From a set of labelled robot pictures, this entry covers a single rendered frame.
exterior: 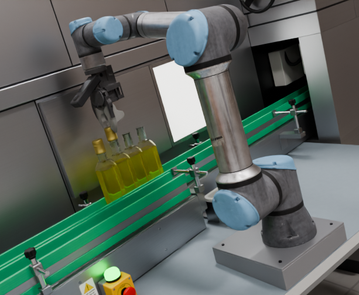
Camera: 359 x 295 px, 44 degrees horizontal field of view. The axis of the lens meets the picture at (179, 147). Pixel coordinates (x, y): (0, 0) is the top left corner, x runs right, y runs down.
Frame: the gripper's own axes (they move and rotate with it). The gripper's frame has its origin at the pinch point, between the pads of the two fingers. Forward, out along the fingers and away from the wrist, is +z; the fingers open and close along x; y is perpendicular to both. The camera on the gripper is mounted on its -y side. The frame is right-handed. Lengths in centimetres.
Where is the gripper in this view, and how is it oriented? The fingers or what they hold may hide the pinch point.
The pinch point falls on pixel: (109, 129)
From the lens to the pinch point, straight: 145.4
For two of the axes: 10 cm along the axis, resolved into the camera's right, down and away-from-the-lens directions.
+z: 2.7, 9.3, 2.6
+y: 6.8, -3.7, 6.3
